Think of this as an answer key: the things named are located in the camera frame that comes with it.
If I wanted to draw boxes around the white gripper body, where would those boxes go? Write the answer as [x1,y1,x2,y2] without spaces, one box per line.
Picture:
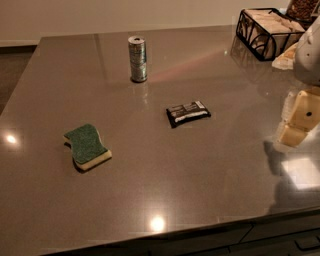
[293,17,320,86]

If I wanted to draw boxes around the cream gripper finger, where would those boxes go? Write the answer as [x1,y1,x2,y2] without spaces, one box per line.
[281,91,297,121]
[278,88,320,148]

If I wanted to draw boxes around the black rxbar chocolate bar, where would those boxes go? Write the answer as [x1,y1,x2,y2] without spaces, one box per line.
[166,101,211,128]

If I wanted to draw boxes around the white wrapped packet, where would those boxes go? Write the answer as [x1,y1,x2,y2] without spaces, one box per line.
[272,43,297,70]

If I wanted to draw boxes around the white packets in basket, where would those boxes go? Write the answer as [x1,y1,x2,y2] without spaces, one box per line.
[243,8,305,58]

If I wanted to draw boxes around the jar of nuts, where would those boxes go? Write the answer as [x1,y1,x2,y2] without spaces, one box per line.
[286,0,319,22]

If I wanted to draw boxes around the dark cabinet drawer front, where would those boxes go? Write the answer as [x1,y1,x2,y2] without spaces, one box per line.
[147,214,320,256]

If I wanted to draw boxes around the silver drink can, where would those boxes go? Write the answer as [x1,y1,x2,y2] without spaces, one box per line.
[128,36,147,83]

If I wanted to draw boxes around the green yellow sponge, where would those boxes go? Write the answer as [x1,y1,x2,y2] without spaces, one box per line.
[63,124,112,171]

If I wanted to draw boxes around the black wire basket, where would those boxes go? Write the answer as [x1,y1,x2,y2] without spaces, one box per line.
[235,7,306,62]

